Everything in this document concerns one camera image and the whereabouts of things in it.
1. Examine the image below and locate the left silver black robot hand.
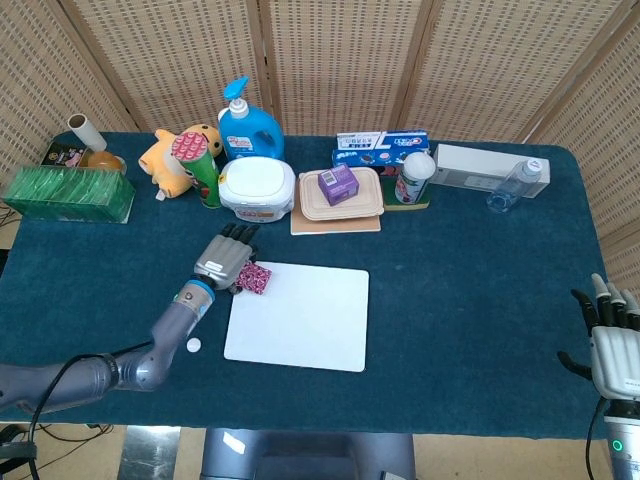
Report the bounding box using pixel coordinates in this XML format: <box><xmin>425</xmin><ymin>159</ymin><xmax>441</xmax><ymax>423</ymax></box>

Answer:
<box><xmin>193</xmin><ymin>223</ymin><xmax>261</xmax><ymax>294</ymax></box>

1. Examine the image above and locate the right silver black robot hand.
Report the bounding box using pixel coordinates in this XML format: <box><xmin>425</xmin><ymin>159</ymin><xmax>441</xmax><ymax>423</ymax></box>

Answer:
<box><xmin>557</xmin><ymin>273</ymin><xmax>640</xmax><ymax>401</ymax></box>

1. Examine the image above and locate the pink patterned packet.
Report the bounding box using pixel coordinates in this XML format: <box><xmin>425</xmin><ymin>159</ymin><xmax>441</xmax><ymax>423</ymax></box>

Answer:
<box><xmin>235</xmin><ymin>263</ymin><xmax>274</xmax><ymax>296</ymax></box>

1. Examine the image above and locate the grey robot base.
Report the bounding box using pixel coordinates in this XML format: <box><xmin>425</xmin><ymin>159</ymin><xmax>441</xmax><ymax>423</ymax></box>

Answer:
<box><xmin>199</xmin><ymin>427</ymin><xmax>417</xmax><ymax>480</ymax></box>

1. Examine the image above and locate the white rectangular mat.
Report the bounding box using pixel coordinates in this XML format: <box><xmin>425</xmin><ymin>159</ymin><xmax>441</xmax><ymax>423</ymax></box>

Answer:
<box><xmin>223</xmin><ymin>260</ymin><xmax>371</xmax><ymax>373</ymax></box>

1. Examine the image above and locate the white wet wipes tub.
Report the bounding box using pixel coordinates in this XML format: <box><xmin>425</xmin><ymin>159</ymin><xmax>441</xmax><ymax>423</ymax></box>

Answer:
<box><xmin>218</xmin><ymin>157</ymin><xmax>296</xmax><ymax>224</ymax></box>

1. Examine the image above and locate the green Pringles can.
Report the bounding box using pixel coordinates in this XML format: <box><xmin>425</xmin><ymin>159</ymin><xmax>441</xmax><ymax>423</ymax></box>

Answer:
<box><xmin>171</xmin><ymin>132</ymin><xmax>223</xmax><ymax>209</ymax></box>

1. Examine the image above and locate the yellow plush toy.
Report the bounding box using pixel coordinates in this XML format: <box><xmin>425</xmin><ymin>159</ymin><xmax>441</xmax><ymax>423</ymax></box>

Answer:
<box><xmin>138</xmin><ymin>123</ymin><xmax>223</xmax><ymax>200</ymax></box>

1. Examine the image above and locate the thin wooden board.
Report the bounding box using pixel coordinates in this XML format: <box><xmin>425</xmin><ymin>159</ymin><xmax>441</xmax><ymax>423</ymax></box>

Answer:
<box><xmin>290</xmin><ymin>204</ymin><xmax>382</xmax><ymax>236</ymax></box>

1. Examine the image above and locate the blue detergent pump bottle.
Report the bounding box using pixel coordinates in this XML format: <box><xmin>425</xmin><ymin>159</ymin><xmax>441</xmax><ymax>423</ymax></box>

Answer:
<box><xmin>217</xmin><ymin>75</ymin><xmax>286</xmax><ymax>164</ymax></box>

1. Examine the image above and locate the small purple carton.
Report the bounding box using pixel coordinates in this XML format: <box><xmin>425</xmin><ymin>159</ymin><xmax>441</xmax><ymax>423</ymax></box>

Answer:
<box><xmin>317</xmin><ymin>165</ymin><xmax>361</xmax><ymax>207</ymax></box>

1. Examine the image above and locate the amber tape roll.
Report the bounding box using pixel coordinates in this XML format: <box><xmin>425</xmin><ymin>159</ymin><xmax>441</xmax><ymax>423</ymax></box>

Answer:
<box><xmin>79</xmin><ymin>149</ymin><xmax>127</xmax><ymax>174</ymax></box>

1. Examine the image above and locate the beige lidded lunch box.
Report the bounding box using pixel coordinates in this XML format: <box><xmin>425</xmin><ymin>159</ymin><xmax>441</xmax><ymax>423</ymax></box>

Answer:
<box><xmin>298</xmin><ymin>167</ymin><xmax>386</xmax><ymax>222</ymax></box>

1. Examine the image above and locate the green tea tin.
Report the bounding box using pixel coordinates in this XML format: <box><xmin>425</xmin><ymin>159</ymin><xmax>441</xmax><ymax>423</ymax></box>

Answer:
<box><xmin>1</xmin><ymin>165</ymin><xmax>137</xmax><ymax>225</ymax></box>

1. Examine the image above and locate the blue cookie package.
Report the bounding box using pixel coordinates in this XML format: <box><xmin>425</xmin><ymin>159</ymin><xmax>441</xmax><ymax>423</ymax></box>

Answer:
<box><xmin>331</xmin><ymin>148</ymin><xmax>409</xmax><ymax>177</ymax></box>

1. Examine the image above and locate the teal carpet table cover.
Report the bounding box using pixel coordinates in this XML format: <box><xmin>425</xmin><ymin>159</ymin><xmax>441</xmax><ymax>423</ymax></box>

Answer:
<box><xmin>0</xmin><ymin>130</ymin><xmax>615</xmax><ymax>441</ymax></box>

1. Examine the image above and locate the cardboard tube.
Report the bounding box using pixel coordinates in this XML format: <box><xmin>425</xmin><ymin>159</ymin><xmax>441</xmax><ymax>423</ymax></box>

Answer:
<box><xmin>67</xmin><ymin>113</ymin><xmax>109</xmax><ymax>153</ymax></box>

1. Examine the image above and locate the dark printed flat box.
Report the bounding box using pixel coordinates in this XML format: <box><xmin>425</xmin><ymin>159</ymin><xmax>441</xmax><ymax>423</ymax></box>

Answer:
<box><xmin>40</xmin><ymin>142</ymin><xmax>94</xmax><ymax>169</ymax></box>

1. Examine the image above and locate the blue white toothpaste box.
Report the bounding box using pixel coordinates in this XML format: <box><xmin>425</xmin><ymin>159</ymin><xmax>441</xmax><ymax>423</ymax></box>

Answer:
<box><xmin>335</xmin><ymin>129</ymin><xmax>431</xmax><ymax>154</ymax></box>

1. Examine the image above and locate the clear plastic water bottle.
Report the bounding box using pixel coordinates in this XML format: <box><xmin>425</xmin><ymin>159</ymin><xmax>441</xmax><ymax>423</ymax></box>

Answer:
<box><xmin>486</xmin><ymin>157</ymin><xmax>545</xmax><ymax>214</ymax></box>

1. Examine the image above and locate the white snack canister red print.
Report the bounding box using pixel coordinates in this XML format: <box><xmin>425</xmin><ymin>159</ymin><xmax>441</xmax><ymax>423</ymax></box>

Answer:
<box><xmin>394</xmin><ymin>151</ymin><xmax>435</xmax><ymax>205</ymax></box>

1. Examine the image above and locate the yellow green sponge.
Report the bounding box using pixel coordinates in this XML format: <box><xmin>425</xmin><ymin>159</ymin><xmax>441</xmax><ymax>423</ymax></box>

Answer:
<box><xmin>382</xmin><ymin>174</ymin><xmax>431</xmax><ymax>211</ymax></box>

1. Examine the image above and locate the bamboo folding screen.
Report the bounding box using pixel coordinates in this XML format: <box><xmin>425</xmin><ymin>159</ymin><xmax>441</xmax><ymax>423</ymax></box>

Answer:
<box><xmin>0</xmin><ymin>0</ymin><xmax>640</xmax><ymax>301</ymax></box>

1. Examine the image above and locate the white power strip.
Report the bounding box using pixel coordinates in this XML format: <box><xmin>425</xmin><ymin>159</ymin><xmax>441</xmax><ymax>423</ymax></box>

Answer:
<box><xmin>430</xmin><ymin>143</ymin><xmax>551</xmax><ymax>200</ymax></box>

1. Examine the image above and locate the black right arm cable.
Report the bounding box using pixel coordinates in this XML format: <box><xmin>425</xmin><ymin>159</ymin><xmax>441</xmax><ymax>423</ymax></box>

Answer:
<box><xmin>585</xmin><ymin>399</ymin><xmax>609</xmax><ymax>480</ymax></box>

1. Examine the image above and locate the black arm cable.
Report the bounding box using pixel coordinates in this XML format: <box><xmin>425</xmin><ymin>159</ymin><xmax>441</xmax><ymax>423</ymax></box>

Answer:
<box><xmin>585</xmin><ymin>399</ymin><xmax>609</xmax><ymax>480</ymax></box>
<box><xmin>27</xmin><ymin>342</ymin><xmax>154</xmax><ymax>480</ymax></box>

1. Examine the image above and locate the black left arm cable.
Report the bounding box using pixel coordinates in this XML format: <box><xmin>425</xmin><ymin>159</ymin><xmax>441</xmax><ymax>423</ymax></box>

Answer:
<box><xmin>27</xmin><ymin>342</ymin><xmax>154</xmax><ymax>480</ymax></box>

